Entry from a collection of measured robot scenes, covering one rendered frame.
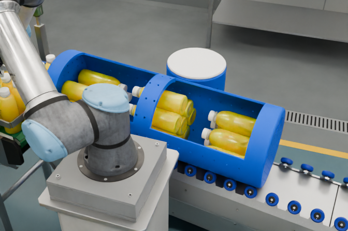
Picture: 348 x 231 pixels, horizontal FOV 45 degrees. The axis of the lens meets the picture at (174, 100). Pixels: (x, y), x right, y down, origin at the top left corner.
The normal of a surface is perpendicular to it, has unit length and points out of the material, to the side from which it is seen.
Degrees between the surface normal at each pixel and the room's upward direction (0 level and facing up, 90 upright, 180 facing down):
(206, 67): 0
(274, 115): 2
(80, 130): 62
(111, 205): 90
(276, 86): 0
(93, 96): 9
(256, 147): 55
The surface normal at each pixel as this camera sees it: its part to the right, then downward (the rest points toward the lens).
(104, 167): -0.11, 0.30
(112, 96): 0.12, -0.85
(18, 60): -0.01, -0.15
